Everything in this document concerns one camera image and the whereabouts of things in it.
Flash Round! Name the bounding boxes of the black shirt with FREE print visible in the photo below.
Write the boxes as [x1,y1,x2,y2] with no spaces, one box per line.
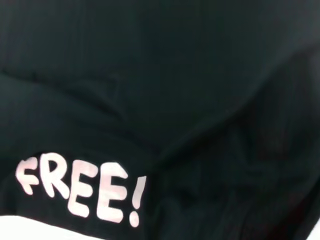
[0,0,320,240]

